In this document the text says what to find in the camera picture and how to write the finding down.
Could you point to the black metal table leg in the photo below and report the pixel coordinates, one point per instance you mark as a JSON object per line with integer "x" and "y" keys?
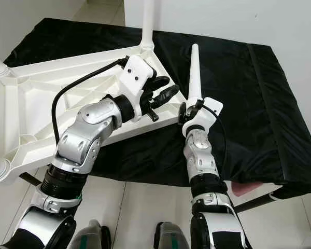
{"x": 31, "y": 179}
{"x": 254, "y": 203}

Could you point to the grey robot right leg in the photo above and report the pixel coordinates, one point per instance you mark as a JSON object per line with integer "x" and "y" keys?
{"x": 173, "y": 236}

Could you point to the grey robot left leg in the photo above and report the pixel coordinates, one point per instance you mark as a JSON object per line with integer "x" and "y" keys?
{"x": 92, "y": 236}

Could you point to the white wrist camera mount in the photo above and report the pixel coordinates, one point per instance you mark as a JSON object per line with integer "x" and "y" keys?
{"x": 137, "y": 75}
{"x": 206, "y": 111}

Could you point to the grey robot leg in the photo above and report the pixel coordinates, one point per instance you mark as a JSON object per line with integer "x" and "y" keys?
{"x": 173, "y": 236}
{"x": 92, "y": 236}

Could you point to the white plastic table top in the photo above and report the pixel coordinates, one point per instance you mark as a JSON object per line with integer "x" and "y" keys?
{"x": 31, "y": 98}

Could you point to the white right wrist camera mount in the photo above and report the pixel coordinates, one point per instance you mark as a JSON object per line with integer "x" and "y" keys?
{"x": 206, "y": 111}

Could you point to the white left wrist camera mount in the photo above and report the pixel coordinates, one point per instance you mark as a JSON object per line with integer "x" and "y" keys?
{"x": 137, "y": 75}

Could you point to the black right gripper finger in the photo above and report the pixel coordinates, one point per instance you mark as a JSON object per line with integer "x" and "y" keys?
{"x": 182, "y": 112}

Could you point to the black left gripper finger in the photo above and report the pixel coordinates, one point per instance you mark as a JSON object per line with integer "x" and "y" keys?
{"x": 158, "y": 83}
{"x": 166, "y": 94}

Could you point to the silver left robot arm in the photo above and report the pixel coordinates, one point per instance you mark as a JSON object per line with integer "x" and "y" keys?
{"x": 83, "y": 137}

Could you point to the black table cloth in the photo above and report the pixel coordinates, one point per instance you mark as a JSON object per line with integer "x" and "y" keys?
{"x": 269, "y": 104}

